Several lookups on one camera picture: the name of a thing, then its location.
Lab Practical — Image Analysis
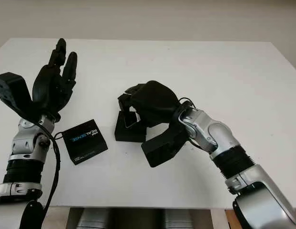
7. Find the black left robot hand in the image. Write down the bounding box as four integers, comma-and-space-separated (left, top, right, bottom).
32, 38, 78, 121

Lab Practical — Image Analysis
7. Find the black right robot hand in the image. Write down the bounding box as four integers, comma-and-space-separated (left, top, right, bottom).
118, 80, 181, 129

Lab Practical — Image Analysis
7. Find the black RealSense box lid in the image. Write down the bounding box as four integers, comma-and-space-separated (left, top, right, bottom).
62, 119, 109, 167

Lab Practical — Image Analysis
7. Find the silver robot torso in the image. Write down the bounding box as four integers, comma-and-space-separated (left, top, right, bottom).
77, 208, 214, 229

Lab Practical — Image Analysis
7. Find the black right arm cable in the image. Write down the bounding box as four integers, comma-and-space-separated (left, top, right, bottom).
171, 96, 198, 144

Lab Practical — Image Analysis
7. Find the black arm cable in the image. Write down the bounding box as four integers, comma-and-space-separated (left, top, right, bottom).
171, 96, 198, 144
34, 121, 65, 215

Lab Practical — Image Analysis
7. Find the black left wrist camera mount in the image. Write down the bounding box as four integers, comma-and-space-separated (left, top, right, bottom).
0, 73, 35, 117

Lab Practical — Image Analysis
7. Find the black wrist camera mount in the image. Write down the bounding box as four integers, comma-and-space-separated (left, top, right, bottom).
141, 121, 188, 168
0, 73, 35, 117

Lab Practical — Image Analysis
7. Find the black camera box base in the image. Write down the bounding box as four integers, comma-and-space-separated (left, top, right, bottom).
114, 111, 147, 143

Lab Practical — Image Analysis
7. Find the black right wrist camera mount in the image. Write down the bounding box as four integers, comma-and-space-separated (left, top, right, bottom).
141, 121, 188, 168

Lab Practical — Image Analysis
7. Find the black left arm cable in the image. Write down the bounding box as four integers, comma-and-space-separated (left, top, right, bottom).
34, 121, 65, 215

